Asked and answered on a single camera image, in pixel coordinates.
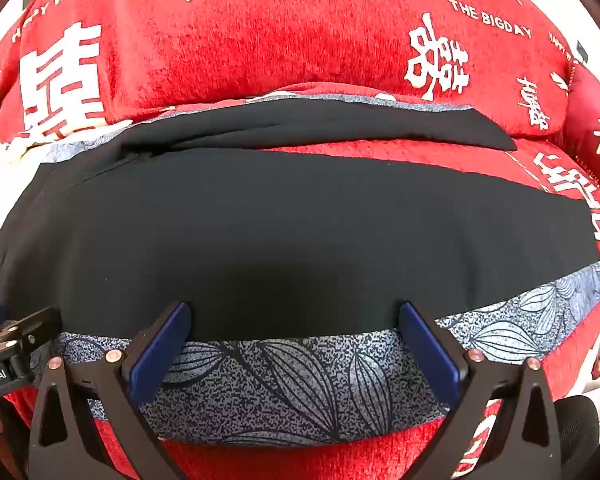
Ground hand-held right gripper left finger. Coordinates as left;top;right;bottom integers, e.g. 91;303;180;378
27;301;193;480

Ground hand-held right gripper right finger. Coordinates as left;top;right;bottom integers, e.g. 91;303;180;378
398;301;564;480

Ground red printed blanket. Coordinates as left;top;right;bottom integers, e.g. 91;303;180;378
0;87;600;480

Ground grey leaf-patterned cloth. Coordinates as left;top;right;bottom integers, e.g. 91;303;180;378
30;91;600;448

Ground dark fuzzy object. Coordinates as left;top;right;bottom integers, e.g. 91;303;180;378
555;395;600;480

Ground red printed pillow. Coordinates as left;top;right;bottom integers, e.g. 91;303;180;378
559;62;600;188
0;0;577;147

